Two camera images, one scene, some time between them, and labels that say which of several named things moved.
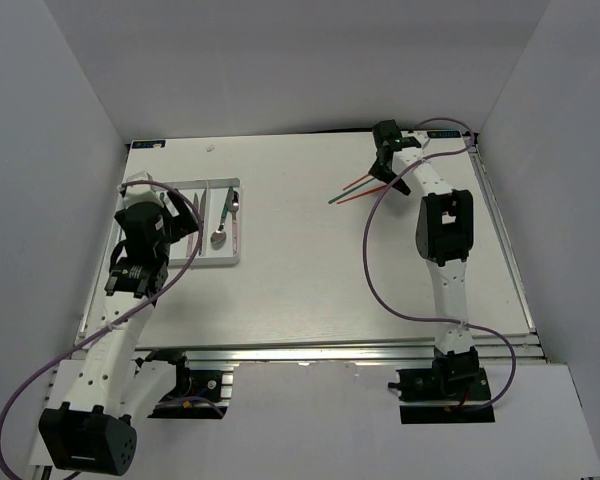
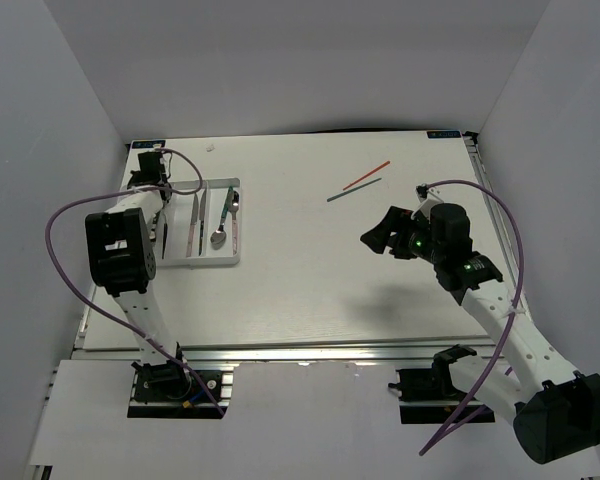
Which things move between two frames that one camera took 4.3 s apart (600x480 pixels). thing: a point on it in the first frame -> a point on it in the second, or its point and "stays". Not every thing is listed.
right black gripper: [379, 174] -> [377, 237]
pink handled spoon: [236, 201] stays
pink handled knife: [190, 236] stays
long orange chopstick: [345, 188] stays
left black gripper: [181, 223] -> [135, 177]
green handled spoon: [219, 238] stays
